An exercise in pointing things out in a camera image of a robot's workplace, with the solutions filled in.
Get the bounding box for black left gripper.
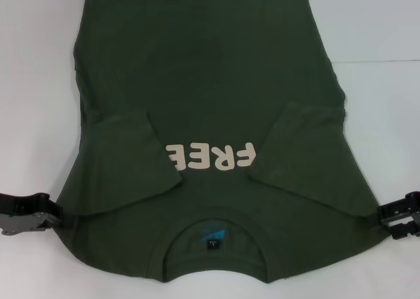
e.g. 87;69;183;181
0;192;72;237

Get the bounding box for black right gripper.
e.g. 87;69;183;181
377;190;420;240

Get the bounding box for dark green FREE T-shirt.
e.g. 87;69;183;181
52;0;390;275

